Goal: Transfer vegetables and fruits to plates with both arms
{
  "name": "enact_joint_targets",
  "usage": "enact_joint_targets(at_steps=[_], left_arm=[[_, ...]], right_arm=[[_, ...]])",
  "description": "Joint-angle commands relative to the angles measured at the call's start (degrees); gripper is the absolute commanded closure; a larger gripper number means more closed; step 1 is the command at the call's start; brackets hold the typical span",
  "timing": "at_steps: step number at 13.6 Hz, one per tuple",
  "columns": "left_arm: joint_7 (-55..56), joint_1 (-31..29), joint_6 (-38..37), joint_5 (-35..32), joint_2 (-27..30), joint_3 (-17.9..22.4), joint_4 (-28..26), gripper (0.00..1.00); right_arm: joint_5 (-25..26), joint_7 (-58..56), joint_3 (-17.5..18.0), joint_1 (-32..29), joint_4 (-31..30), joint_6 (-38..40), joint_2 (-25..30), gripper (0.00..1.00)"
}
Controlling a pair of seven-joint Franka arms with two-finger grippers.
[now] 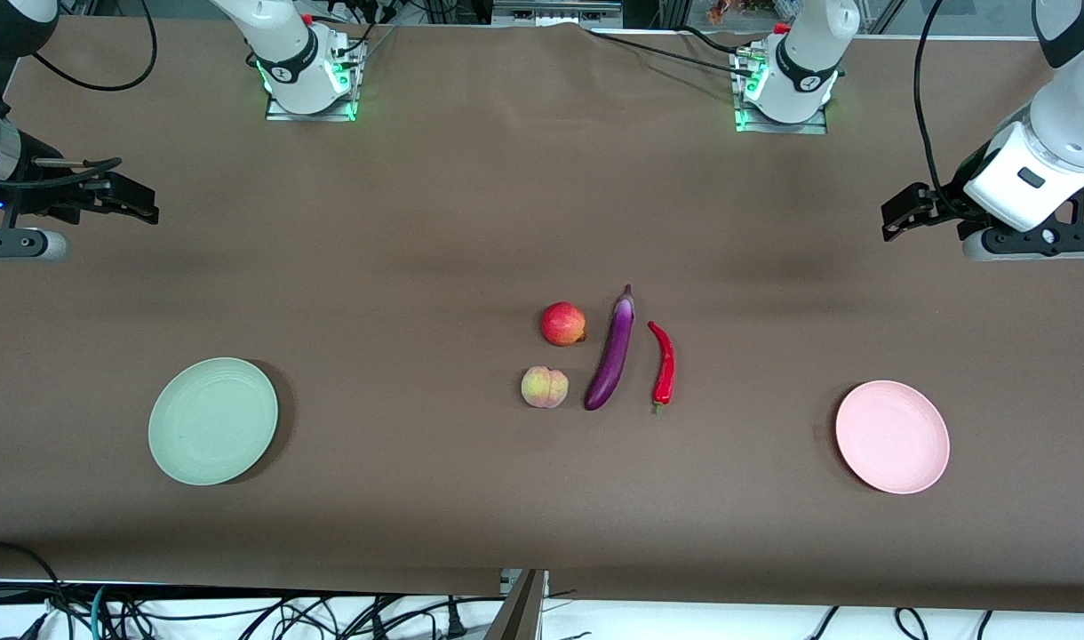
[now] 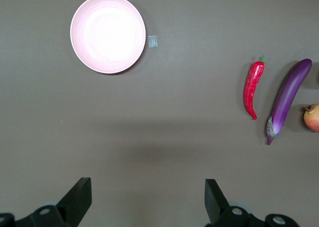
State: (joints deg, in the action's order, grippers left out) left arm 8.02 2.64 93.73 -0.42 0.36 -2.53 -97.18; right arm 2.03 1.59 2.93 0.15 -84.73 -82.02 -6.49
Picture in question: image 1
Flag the red chili pepper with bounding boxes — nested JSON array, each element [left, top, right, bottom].
[[646, 320, 676, 416]]

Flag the long purple eggplant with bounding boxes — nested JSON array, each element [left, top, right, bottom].
[[583, 284, 637, 412]]

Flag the red pomegranate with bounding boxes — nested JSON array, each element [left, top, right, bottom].
[[540, 301, 588, 348]]

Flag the pale pink peach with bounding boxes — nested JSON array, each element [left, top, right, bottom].
[[520, 365, 570, 410]]

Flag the pink plate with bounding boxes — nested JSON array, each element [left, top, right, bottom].
[[834, 380, 952, 495]]

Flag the light green plate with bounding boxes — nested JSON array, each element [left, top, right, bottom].
[[147, 356, 280, 487]]

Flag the orange red background items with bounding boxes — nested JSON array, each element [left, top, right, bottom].
[[706, 0, 778, 26]]

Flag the brown table cloth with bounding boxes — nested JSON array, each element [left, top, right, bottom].
[[0, 16, 1084, 614]]

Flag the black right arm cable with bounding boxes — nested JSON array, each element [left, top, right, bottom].
[[0, 0, 158, 192]]

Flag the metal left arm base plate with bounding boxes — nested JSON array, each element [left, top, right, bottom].
[[733, 49, 829, 136]]

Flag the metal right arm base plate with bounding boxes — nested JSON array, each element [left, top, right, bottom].
[[265, 40, 360, 123]]

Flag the short black base cable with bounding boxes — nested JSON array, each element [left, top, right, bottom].
[[680, 25, 743, 54]]

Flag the long black base cable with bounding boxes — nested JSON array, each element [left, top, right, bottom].
[[585, 28, 749, 76]]

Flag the black looped floor cable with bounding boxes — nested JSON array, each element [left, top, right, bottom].
[[0, 541, 70, 640]]

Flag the grey metal frame bar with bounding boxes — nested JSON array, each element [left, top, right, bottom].
[[491, 0, 625, 28]]

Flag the grey metal post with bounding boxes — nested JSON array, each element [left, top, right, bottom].
[[484, 569, 549, 640]]

